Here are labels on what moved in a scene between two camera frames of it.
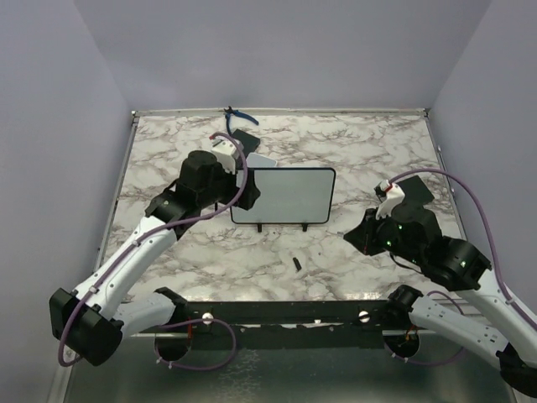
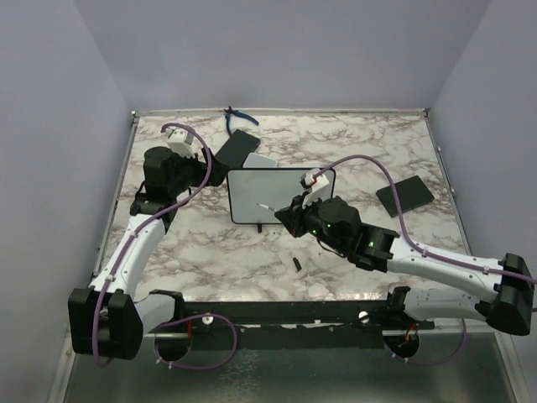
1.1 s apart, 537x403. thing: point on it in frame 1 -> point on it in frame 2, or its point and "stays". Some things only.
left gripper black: [250, 193] -> [218, 171]
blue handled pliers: [231, 111] stays
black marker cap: [297, 264] stays
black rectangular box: [247, 143] stays
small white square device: [257, 160] stays
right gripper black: [362, 236] -> [294, 214]
